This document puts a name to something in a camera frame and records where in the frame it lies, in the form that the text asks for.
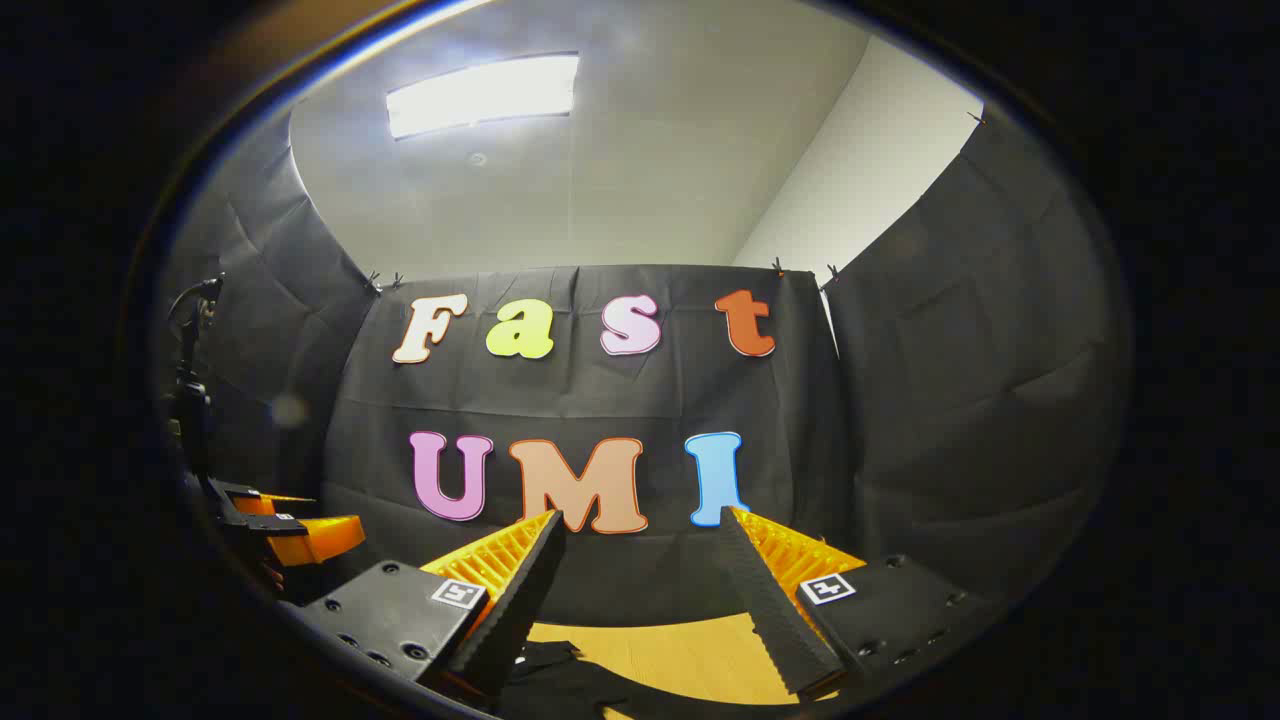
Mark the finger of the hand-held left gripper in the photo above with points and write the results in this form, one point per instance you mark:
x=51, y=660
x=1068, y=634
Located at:
x=325, y=538
x=275, y=502

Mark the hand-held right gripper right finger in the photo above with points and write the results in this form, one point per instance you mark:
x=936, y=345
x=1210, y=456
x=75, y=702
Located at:
x=770, y=600

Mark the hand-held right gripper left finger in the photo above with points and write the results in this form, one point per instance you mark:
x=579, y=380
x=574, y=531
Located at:
x=520, y=600

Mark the black button shirt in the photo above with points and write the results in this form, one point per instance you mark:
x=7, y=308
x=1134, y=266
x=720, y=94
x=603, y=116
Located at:
x=590, y=685

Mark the black backdrop cloth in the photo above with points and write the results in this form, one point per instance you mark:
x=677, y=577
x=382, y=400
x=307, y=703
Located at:
x=600, y=400

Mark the rectangular ceiling light panel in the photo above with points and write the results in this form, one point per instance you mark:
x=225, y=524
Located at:
x=482, y=95

